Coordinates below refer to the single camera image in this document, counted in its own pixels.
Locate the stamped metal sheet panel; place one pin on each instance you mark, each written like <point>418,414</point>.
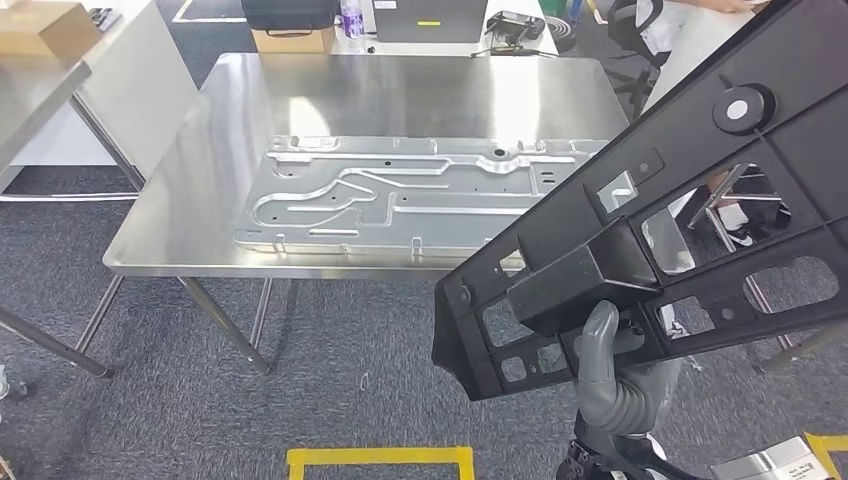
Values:
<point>430,199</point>

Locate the stainless steel workbench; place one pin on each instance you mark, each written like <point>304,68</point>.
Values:
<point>397,93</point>

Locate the black bag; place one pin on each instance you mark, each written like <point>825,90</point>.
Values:
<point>288,13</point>

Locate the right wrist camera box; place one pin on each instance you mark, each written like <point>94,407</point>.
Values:
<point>768,464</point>

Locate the clear plastic film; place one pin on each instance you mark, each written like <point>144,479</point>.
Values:
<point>676,328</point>

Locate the purple bottle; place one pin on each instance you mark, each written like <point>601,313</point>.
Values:
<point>352,23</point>

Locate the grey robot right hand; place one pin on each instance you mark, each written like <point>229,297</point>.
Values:
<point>596,344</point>

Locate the dark grey case yellow label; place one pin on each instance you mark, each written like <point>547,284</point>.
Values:
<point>411,33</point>

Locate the black office chair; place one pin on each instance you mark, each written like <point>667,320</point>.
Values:
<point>626,26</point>

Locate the black handheld controller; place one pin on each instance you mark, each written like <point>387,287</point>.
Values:
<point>513,25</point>

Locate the stainless steel table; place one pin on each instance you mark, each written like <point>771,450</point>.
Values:
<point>33,99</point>

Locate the large cardboard box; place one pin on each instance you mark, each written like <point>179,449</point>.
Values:
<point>46,30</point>

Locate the green container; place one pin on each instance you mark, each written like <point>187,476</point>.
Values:
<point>553,6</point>

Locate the long black plastic car part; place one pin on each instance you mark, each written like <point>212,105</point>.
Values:
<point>570,291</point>

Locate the small cardboard box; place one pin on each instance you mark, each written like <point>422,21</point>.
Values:
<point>291,42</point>

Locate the yellow floor tape square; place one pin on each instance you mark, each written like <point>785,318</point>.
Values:
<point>378,456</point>
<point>821,447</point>

